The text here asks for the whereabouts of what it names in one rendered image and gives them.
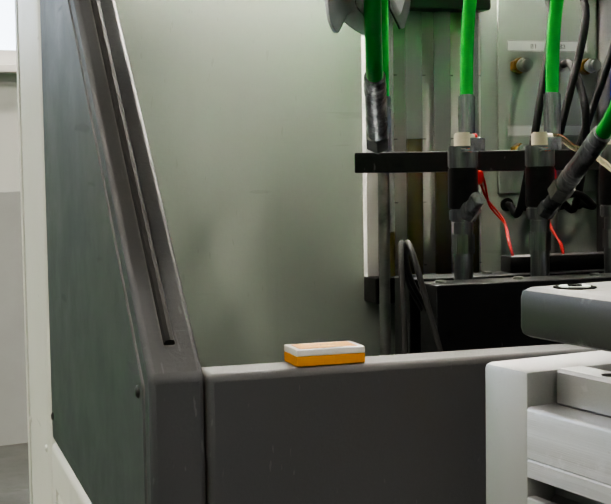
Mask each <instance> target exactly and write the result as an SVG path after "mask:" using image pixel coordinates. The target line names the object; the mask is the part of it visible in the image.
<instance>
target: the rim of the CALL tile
mask: <svg viewBox="0 0 611 504"><path fill-rule="evenodd" d="M348 342H350V343H353V344H356V345H358V346H343V347H327V348H311V349H299V348H296V347H294V346H292V344H287V345H284V351H286V352H288V353H290V354H292V355H294V356H297V357H303V356H319V355H334V354H350V353H364V352H365V346H363V345H360V344H357V343H355V342H352V341H348Z"/></svg>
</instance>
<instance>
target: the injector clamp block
mask: <svg viewBox="0 0 611 504"><path fill-rule="evenodd" d="M422 276H423V279H424V283H425V286H426V290H427V294H428V297H429V301H430V304H431V308H432V312H433V315H434V319H435V323H436V326H437V330H438V334H439V337H440V341H441V345H442V348H443V352H444V351H459V350H474V349H489V348H505V347H520V346H535V345H550V344H565V343H560V342H554V341H549V340H543V339H538V338H533V337H529V336H527V335H525V334H524V333H523V332H522V329H521V295H522V291H524V290H526V289H528V288H530V287H537V286H551V285H562V284H578V283H592V282H606V281H611V273H604V269H588V270H566V271H565V270H562V271H550V276H531V272H522V273H508V272H503V271H500V272H492V271H483V272H478V273H473V279H467V280H454V274H433V275H422ZM405 289H406V307H407V328H408V354H413V353H428V352H437V350H436V346H435V342H434V339H433V335H432V331H431V328H430V324H429V320H428V317H427V313H426V312H425V311H424V309H423V310H422V311H420V310H419V308H418V306H417V304H416V303H415V301H414V299H413V298H412V296H411V294H410V292H409V290H408V288H407V286H406V282H405ZM398 354H402V332H401V309H400V290H399V276H396V277H395V355H398Z"/></svg>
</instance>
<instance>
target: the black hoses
mask: <svg viewBox="0 0 611 504"><path fill-rule="evenodd" d="M544 1H545V5H546V13H547V28H546V39H545V47H544V55H543V62H542V68H541V74H540V81H539V87H538V93H537V99H536V105H535V111H534V117H533V124H532V129H531V134H533V132H539V130H540V124H541V118H542V112H543V94H545V83H546V46H547V30H548V18H549V8H550V0H544ZM580 4H581V14H582V18H581V28H580V34H579V39H578V44H577V49H576V53H575V58H574V62H573V61H572V60H571V59H565V60H563V61H561V62H560V66H561V67H562V68H566V67H568V68H569V70H570V72H571V74H570V78H569V82H568V86H567V90H566V94H565V98H564V101H563V105H562V109H561V135H563V134H564V130H565V126H566V122H567V118H568V114H569V110H570V106H571V102H572V98H573V95H574V91H575V87H576V89H577V92H578V96H579V100H580V105H581V113H582V128H581V131H580V134H579V137H578V140H577V143H576V145H577V146H581V145H582V143H583V141H584V140H585V139H586V137H587V135H588V134H589V133H590V126H591V123H592V120H593V117H594V114H595V111H596V108H597V105H598V102H599V100H600V97H601V94H602V91H603V88H604V85H605V82H606V79H607V77H608V74H609V71H610V68H611V42H610V45H609V48H608V52H607V55H606V58H605V61H604V64H603V67H602V70H601V73H600V75H599V78H598V81H597V84H596V87H595V90H594V93H593V96H592V99H591V101H590V104H588V99H587V94H586V90H585V87H584V84H583V80H582V78H581V75H580V72H579V71H580V67H581V63H582V59H583V54H584V50H585V45H586V40H587V35H588V29H589V19H590V11H589V3H588V0H580ZM585 176H586V174H585ZM585 176H584V177H583V179H582V180H581V181H580V183H579V184H578V185H577V186H576V188H575V189H576V190H575V191H574V193H573V194H572V195H571V197H570V198H573V200H572V205H571V204H570V203H569V202H567V200H566V201H565V202H564V203H562V204H560V205H559V206H558V207H559V209H558V212H559V210H563V209H565V210H566V211H567V212H569V213H575V212H576V211H577V210H578V209H582V208H585V209H589V210H595V209H596V207H597V205H596V203H595V202H594V200H593V199H592V198H591V197H589V196H588V195H587V194H585V193H584V192H583V188H584V183H585ZM501 208H502V210H504V211H509V212H510V214H511V215H512V216H513V217H514V218H518V217H520V216H521V215H522V213H523V211H526V208H528V207H526V206H525V171H524V175H523V180H522V185H521V190H520V195H519V199H518V203H517V207H516V206H515V205H514V203H513V201H512V200H511V199H510V198H504V199H503V200H502V201H501Z"/></svg>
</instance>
